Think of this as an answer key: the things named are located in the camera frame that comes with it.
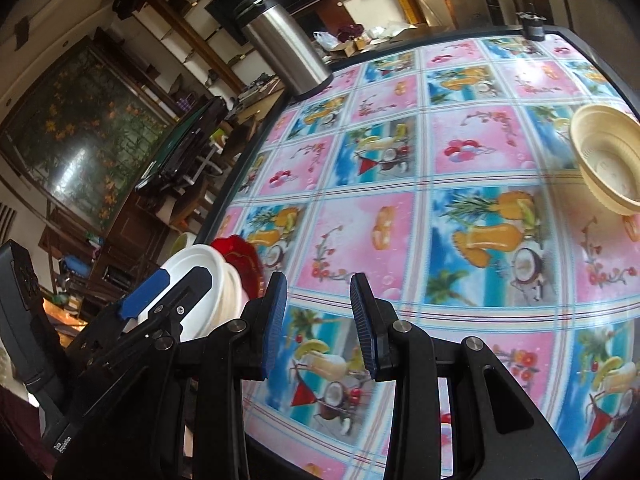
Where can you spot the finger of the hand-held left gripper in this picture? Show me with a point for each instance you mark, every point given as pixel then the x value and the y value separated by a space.
pixel 187 295
pixel 142 294

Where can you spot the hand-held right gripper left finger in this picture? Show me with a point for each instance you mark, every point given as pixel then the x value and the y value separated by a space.
pixel 275 325

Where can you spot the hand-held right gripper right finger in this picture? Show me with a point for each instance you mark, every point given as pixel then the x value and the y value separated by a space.
pixel 362 325

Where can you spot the red scalloped glass plate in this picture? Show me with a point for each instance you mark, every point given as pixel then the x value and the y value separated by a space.
pixel 245 260

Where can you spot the green and white basin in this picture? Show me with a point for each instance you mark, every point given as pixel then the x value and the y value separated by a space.
pixel 181 244

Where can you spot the dark wooden cabinet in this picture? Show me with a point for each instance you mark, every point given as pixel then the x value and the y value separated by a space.
pixel 130 240

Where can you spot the green top mahjong table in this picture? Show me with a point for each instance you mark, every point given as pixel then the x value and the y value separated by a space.
pixel 185 145

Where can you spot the fruit printed tablecloth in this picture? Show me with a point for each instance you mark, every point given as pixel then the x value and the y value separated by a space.
pixel 425 185

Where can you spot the framed flower painting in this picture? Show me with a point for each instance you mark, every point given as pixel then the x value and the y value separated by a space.
pixel 80 135

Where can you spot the stainless steel thermos jug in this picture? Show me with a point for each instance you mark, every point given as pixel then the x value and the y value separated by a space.
pixel 290 50

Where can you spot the small cardboard box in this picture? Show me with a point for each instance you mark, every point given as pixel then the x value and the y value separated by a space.
pixel 357 47

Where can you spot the white plastic bag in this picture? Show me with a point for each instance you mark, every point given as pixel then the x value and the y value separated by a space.
pixel 324 40

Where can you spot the purple flower bunch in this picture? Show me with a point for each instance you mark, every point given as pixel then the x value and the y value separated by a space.
pixel 350 32

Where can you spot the small black jar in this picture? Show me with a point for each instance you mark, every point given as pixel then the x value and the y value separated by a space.
pixel 532 24

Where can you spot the wooden wall shelf unit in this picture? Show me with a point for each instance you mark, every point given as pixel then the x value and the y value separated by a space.
pixel 200 35

